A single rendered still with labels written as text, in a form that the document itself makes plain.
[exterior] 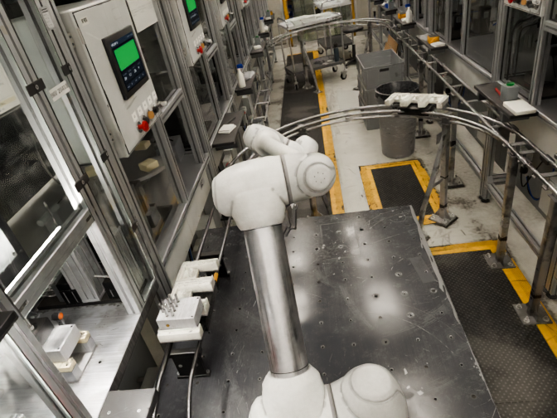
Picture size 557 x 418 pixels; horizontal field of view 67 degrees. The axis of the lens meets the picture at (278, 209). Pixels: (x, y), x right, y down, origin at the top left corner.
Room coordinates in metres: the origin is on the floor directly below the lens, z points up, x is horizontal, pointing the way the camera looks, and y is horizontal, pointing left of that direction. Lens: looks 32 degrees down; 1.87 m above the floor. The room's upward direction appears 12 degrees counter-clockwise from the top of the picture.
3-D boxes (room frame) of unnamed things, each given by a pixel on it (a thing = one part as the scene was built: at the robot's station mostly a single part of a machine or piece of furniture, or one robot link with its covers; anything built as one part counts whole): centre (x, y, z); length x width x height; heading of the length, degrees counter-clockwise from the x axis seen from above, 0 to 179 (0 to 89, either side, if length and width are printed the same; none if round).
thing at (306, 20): (6.32, -0.96, 0.48); 0.88 x 0.56 x 0.96; 99
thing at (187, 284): (1.13, 0.37, 0.84); 0.36 x 0.14 x 0.10; 171
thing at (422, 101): (2.54, -1.00, 0.84); 0.37 x 0.14 x 0.10; 49
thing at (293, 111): (5.42, -0.62, 0.01); 5.85 x 0.59 x 0.01; 171
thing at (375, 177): (2.87, -1.00, 0.01); 1.00 x 0.55 x 0.01; 171
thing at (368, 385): (0.61, -0.13, 0.85); 0.18 x 0.16 x 0.22; 89
